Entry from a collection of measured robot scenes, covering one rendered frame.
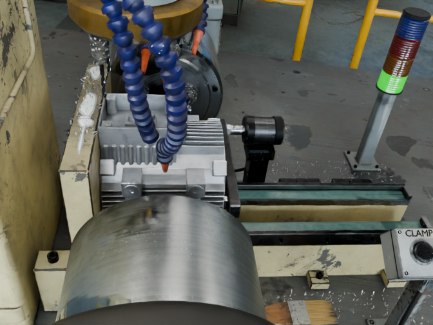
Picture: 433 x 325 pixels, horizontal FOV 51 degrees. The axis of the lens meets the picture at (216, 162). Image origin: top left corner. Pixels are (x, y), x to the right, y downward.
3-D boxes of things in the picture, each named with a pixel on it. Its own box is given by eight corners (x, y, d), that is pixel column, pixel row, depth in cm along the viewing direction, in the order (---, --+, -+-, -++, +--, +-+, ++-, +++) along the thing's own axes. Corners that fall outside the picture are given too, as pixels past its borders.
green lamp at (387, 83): (381, 94, 107) (388, 77, 104) (372, 81, 111) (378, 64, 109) (405, 95, 108) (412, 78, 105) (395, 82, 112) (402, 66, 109)
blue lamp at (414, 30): (401, 40, 98) (408, 20, 95) (390, 29, 103) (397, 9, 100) (427, 41, 99) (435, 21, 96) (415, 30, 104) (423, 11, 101)
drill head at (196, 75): (103, 168, 95) (93, 59, 80) (118, 73, 127) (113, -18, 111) (221, 169, 98) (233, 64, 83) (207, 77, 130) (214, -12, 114)
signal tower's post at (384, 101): (352, 171, 120) (407, 18, 94) (343, 152, 127) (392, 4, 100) (380, 171, 121) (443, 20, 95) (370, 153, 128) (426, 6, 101)
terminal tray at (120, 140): (100, 166, 72) (96, 128, 67) (107, 127, 80) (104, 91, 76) (176, 166, 73) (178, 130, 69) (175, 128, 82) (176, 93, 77)
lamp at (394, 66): (388, 77, 104) (394, 59, 101) (378, 64, 109) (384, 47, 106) (412, 78, 105) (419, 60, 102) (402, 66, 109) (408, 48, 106)
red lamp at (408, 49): (394, 59, 101) (401, 40, 98) (384, 47, 106) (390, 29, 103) (419, 60, 102) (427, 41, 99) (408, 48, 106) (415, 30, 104)
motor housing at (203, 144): (104, 249, 78) (95, 164, 66) (114, 177, 93) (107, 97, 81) (219, 247, 81) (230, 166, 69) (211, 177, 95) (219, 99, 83)
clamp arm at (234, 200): (211, 129, 95) (223, 218, 75) (212, 117, 93) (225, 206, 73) (228, 129, 95) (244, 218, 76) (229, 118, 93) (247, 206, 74)
